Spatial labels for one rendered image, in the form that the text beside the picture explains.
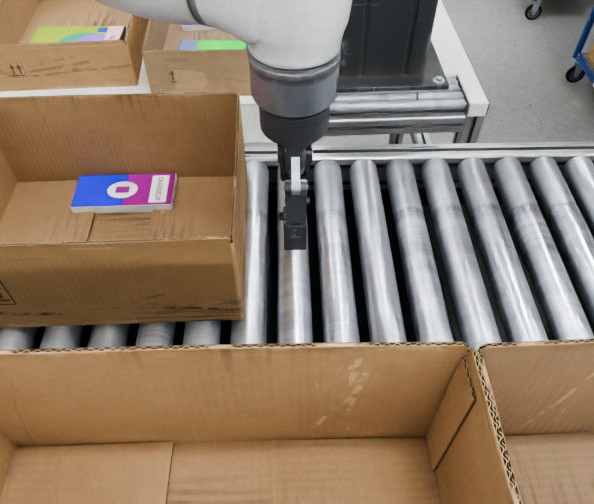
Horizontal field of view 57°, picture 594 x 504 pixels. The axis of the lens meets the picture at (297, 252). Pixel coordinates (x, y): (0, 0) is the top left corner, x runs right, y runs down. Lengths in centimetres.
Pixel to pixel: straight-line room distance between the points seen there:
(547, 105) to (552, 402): 219
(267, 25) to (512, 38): 262
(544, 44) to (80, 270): 268
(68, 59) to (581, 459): 106
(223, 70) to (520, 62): 198
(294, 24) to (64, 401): 36
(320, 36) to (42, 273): 43
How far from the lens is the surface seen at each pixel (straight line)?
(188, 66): 112
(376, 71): 119
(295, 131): 57
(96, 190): 96
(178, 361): 42
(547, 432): 59
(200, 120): 89
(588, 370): 49
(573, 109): 267
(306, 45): 51
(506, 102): 260
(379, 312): 79
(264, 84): 55
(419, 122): 117
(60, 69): 123
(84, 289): 74
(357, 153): 102
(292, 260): 83
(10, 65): 126
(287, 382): 44
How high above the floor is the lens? 139
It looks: 50 degrees down
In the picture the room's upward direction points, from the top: straight up
